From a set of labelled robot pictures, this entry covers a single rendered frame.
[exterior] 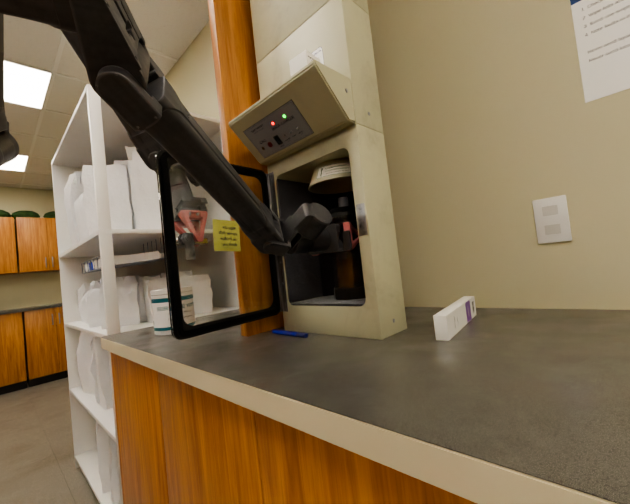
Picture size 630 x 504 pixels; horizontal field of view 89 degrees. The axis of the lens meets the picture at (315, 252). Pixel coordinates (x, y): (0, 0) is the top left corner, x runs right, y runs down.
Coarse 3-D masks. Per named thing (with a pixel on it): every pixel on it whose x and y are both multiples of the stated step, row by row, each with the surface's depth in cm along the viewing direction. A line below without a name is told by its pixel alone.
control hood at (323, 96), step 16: (320, 64) 63; (288, 80) 67; (304, 80) 65; (320, 80) 64; (336, 80) 66; (272, 96) 71; (288, 96) 70; (304, 96) 68; (320, 96) 67; (336, 96) 66; (256, 112) 77; (304, 112) 71; (320, 112) 69; (336, 112) 68; (352, 112) 69; (240, 128) 83; (320, 128) 72; (336, 128) 71; (304, 144) 79; (272, 160) 88
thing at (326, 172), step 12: (324, 168) 80; (336, 168) 79; (348, 168) 78; (312, 180) 83; (324, 180) 79; (336, 180) 93; (348, 180) 93; (312, 192) 90; (324, 192) 93; (336, 192) 94
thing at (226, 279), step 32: (192, 192) 71; (256, 192) 86; (192, 224) 71; (224, 224) 77; (224, 256) 76; (256, 256) 84; (192, 288) 69; (224, 288) 75; (256, 288) 82; (192, 320) 68
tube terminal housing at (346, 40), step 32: (320, 32) 75; (352, 32) 72; (288, 64) 84; (352, 64) 71; (352, 96) 70; (352, 128) 70; (288, 160) 85; (320, 160) 80; (352, 160) 71; (384, 160) 76; (384, 192) 75; (384, 224) 73; (384, 256) 72; (384, 288) 71; (288, 320) 89; (320, 320) 80; (352, 320) 73; (384, 320) 69
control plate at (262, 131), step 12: (288, 108) 72; (264, 120) 77; (276, 120) 76; (288, 120) 74; (300, 120) 73; (252, 132) 82; (264, 132) 80; (276, 132) 79; (288, 132) 77; (300, 132) 76; (312, 132) 74; (264, 144) 83; (276, 144) 82; (288, 144) 80; (264, 156) 87
